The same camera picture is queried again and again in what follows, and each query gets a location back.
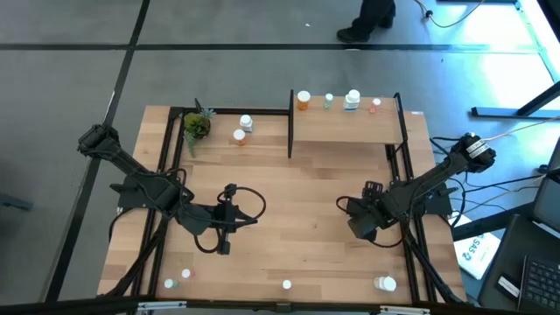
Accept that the black device white label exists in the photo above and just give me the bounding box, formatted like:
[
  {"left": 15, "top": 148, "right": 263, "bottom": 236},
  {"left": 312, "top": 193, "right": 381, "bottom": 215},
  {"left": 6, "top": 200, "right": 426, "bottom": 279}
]
[{"left": 493, "top": 272, "right": 522, "bottom": 302}]

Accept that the beige extension cord yellow plug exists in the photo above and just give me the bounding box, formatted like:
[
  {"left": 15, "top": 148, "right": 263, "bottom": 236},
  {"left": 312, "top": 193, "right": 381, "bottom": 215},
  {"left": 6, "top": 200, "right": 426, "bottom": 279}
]
[{"left": 483, "top": 114, "right": 560, "bottom": 144}]

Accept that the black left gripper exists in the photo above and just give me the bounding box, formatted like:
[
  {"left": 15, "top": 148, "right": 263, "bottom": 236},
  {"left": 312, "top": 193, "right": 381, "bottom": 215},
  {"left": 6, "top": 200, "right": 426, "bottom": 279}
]
[{"left": 213, "top": 183, "right": 259, "bottom": 256}]

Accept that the black camera frame bar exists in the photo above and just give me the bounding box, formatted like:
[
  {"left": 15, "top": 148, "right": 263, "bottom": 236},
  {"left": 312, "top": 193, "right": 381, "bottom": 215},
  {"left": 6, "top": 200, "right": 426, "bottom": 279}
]
[{"left": 0, "top": 295, "right": 560, "bottom": 315}]

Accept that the black aluminium table frame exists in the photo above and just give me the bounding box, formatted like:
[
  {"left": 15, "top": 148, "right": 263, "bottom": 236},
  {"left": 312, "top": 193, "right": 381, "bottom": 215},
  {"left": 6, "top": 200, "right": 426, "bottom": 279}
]
[{"left": 101, "top": 106, "right": 468, "bottom": 306}]

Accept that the silver metal bracket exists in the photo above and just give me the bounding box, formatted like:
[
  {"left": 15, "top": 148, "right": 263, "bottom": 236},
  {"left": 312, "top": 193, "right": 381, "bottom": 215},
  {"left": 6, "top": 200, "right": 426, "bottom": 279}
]
[
  {"left": 378, "top": 304, "right": 432, "bottom": 315},
  {"left": 136, "top": 300, "right": 188, "bottom": 312}
]

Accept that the black desk leg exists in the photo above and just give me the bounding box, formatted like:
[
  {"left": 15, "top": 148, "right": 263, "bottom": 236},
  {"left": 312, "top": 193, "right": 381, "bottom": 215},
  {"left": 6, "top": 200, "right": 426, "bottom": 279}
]
[
  {"left": 470, "top": 80, "right": 560, "bottom": 120},
  {"left": 450, "top": 203, "right": 535, "bottom": 242}
]

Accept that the large white pill bottle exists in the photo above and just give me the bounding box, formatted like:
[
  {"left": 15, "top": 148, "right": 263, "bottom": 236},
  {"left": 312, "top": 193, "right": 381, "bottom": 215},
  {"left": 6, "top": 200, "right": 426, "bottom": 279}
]
[{"left": 373, "top": 275, "right": 398, "bottom": 293}]

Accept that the grey chair base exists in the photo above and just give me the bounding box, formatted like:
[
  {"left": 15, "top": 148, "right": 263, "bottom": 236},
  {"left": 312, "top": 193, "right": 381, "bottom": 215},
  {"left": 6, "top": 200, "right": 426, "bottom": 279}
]
[{"left": 0, "top": 191, "right": 35, "bottom": 212}]

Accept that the black shelf side frame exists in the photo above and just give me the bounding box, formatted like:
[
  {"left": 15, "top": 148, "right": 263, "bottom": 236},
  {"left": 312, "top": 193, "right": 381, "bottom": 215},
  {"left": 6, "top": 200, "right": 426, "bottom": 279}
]
[
  {"left": 287, "top": 88, "right": 296, "bottom": 160},
  {"left": 392, "top": 91, "right": 412, "bottom": 145}
]

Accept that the green artificial plant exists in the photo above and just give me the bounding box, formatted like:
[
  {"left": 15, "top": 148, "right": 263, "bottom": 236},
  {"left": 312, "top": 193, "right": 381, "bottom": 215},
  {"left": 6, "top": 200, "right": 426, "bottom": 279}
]
[{"left": 182, "top": 98, "right": 217, "bottom": 158}]

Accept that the black keyboard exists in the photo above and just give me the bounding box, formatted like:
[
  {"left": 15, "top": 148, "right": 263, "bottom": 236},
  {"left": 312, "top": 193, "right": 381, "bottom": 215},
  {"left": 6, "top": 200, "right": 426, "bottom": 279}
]
[{"left": 517, "top": 255, "right": 560, "bottom": 314}]

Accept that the white Melatonin supplement bottle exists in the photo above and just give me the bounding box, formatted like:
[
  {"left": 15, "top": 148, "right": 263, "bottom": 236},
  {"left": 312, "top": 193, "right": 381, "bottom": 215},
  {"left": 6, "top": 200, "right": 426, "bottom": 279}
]
[{"left": 343, "top": 88, "right": 361, "bottom": 112}]

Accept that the black plant pot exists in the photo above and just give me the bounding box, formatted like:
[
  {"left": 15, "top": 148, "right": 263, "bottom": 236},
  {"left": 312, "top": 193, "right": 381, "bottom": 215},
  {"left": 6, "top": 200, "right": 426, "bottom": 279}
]
[{"left": 183, "top": 112, "right": 213, "bottom": 141}]

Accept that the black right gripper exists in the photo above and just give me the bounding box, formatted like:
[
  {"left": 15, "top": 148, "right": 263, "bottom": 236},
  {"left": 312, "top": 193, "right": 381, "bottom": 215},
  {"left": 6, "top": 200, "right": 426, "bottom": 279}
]
[{"left": 347, "top": 179, "right": 395, "bottom": 241}]

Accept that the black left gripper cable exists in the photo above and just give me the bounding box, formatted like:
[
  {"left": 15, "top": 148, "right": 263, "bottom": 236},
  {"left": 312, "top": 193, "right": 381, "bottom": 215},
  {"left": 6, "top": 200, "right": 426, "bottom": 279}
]
[{"left": 193, "top": 225, "right": 221, "bottom": 255}]

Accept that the pale floor cable black plug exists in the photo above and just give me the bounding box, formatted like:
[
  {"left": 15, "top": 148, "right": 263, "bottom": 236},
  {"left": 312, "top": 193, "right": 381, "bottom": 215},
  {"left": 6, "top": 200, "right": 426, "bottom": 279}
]
[{"left": 413, "top": 0, "right": 485, "bottom": 30}]

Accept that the white box blue print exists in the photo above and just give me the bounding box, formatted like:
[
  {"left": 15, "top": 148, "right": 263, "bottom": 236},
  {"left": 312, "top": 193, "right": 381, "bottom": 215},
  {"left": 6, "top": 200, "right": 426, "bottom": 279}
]
[{"left": 452, "top": 213, "right": 503, "bottom": 281}]

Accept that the black laptop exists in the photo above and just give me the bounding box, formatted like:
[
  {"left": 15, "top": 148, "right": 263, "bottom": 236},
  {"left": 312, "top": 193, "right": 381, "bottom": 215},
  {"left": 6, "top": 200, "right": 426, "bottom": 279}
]
[{"left": 476, "top": 213, "right": 560, "bottom": 314}]

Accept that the person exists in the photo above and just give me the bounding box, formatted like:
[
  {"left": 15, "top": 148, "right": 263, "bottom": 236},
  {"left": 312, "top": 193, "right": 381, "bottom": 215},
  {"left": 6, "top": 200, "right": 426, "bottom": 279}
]
[{"left": 335, "top": 0, "right": 397, "bottom": 45}]

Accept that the wooden shelf board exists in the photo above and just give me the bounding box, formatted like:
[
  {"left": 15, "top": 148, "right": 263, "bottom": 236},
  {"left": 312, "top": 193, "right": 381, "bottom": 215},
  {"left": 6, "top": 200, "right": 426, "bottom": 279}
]
[{"left": 291, "top": 95, "right": 404, "bottom": 145}]

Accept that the black right camera cable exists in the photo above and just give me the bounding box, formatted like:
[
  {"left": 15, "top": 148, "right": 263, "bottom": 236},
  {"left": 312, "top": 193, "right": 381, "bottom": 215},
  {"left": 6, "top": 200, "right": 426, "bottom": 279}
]
[{"left": 334, "top": 195, "right": 354, "bottom": 216}]

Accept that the dark grey monitor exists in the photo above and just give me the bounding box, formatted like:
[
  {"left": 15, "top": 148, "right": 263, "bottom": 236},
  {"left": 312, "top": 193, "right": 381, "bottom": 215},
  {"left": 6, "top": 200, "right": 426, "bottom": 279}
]
[{"left": 530, "top": 137, "right": 560, "bottom": 241}]

